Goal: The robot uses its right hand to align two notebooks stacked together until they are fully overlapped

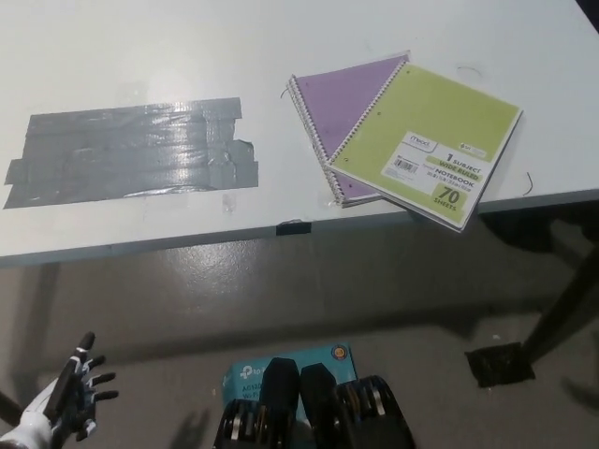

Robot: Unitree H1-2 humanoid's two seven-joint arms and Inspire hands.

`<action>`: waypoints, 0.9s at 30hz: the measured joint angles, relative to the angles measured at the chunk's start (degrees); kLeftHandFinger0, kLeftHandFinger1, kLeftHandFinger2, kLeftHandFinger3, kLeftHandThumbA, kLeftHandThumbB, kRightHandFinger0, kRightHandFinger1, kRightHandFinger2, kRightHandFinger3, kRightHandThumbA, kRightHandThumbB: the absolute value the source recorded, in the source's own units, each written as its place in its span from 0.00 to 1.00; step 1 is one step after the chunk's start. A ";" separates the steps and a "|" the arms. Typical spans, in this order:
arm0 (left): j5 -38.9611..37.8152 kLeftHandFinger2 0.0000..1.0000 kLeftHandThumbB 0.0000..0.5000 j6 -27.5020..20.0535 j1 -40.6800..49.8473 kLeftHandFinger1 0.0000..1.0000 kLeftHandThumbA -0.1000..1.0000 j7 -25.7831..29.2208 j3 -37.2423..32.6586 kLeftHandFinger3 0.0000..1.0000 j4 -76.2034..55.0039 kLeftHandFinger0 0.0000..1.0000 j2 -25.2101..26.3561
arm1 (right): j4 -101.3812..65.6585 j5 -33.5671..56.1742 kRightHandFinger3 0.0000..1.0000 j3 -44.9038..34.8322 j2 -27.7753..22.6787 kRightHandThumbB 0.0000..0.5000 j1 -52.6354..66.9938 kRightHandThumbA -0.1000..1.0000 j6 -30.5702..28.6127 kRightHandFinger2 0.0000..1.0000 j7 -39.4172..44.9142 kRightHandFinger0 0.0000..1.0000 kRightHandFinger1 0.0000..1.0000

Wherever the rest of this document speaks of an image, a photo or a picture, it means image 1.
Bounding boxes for green spiral notebook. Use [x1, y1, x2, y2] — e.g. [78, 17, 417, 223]
[327, 64, 524, 234]

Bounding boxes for purple spiral notebook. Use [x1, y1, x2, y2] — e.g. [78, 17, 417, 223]
[285, 53, 411, 210]

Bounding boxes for grey duct tape patch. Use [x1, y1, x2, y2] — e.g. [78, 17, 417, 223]
[3, 96, 260, 210]

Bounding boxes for teal router box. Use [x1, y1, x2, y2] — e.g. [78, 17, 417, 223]
[219, 343, 359, 422]

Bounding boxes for black floor tape patch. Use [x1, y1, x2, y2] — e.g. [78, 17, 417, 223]
[463, 341, 536, 388]

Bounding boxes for black robot legs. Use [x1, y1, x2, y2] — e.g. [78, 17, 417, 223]
[212, 355, 416, 449]

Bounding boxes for white and black left hand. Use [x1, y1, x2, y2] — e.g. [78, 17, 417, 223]
[0, 331, 120, 449]

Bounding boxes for small black tape piece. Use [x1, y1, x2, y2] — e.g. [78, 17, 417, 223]
[275, 222, 314, 237]

